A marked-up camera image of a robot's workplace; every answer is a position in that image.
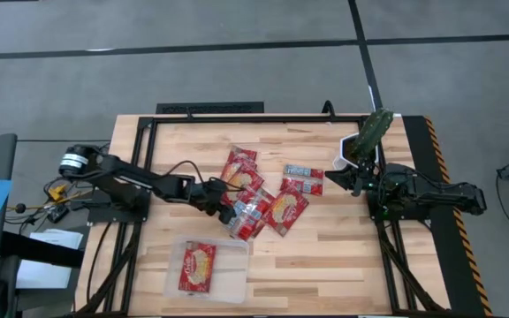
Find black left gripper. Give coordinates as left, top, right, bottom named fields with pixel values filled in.
left=199, top=178, right=245, bottom=225

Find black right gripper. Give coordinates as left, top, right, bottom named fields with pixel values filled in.
left=324, top=163, right=376, bottom=198

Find red popcorn bag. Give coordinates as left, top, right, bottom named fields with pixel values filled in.
left=220, top=163, right=265, bottom=202
left=226, top=146, right=258, bottom=171
left=224, top=188, right=276, bottom=242
left=178, top=240, right=217, bottom=294
left=280, top=163, right=325, bottom=197
left=261, top=186, right=310, bottom=238

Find white plant pot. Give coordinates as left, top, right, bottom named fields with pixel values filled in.
left=332, top=133, right=380, bottom=171

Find green cactus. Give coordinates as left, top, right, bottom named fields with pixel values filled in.
left=351, top=108, right=395, bottom=161

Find clear plastic basket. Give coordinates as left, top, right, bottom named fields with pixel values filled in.
left=163, top=235, right=251, bottom=305

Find black mat with hazard stripe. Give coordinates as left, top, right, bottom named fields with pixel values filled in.
left=402, top=115, right=494, bottom=317

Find black floor vent grille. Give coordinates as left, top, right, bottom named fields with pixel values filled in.
left=156, top=102, right=265, bottom=115

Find small black box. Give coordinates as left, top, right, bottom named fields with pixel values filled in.
left=46, top=205, right=70, bottom=223

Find white paper sheets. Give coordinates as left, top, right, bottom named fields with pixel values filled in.
left=15, top=228, right=84, bottom=291

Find black bar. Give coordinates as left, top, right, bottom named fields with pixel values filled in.
left=0, top=231, right=86, bottom=269

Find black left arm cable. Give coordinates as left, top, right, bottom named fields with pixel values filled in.
left=165, top=159, right=247, bottom=193

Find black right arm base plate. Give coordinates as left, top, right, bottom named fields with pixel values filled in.
left=367, top=189, right=432, bottom=222

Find black metal table frame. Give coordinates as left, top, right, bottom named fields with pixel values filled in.
left=75, top=113, right=450, bottom=317

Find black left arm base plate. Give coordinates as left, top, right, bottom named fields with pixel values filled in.
left=87, top=189, right=150, bottom=223

